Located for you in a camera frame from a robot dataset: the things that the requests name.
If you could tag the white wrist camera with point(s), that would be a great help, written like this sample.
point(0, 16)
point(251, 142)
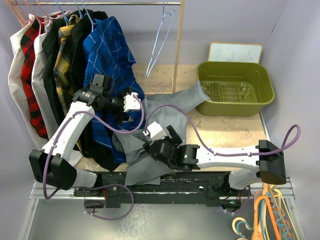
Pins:
point(154, 132)
point(131, 102)

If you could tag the beige shirt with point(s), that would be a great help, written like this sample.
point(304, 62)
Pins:
point(16, 87)

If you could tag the red plaid shirt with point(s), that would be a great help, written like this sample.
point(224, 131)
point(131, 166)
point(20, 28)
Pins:
point(27, 46)

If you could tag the yellow plaid shirt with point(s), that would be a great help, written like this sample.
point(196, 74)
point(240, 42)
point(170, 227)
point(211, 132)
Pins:
point(65, 87)

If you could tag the wooden clothes rack frame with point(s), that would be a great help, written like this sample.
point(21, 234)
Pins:
point(177, 53)

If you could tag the small whiteboard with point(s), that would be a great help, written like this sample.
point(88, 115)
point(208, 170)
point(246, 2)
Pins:
point(235, 52)

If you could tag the grey shirt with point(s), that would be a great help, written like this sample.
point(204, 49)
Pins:
point(143, 169)

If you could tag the metal clothes rail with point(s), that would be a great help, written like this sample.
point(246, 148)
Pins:
point(71, 3)

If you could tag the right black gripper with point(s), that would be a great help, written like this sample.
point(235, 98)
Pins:
point(175, 138)

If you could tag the blue plaid shirt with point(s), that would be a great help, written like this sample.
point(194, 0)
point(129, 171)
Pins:
point(107, 53)

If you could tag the pink hanger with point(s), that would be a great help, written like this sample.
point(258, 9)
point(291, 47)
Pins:
point(22, 17)

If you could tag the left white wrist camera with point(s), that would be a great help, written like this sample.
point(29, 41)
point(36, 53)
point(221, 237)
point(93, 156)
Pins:
point(131, 102)

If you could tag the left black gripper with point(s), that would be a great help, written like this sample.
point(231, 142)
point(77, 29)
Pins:
point(118, 115)

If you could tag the olive green plastic bin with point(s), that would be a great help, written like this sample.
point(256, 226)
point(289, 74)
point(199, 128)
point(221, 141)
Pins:
point(238, 89)

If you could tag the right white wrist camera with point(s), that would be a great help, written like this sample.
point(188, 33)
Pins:
point(154, 132)

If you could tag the black dark shirt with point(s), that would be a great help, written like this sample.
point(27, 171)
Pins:
point(50, 46)

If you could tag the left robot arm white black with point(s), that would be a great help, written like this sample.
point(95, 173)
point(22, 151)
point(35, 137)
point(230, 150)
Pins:
point(52, 164)

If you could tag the light blue hanger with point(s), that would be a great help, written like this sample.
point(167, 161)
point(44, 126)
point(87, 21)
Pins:
point(161, 36)

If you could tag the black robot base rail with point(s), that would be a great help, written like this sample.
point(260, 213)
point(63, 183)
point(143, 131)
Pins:
point(210, 188)

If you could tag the yellow hanger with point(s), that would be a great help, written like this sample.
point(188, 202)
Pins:
point(284, 223)

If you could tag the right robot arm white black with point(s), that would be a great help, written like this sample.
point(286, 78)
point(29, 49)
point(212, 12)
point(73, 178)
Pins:
point(263, 162)

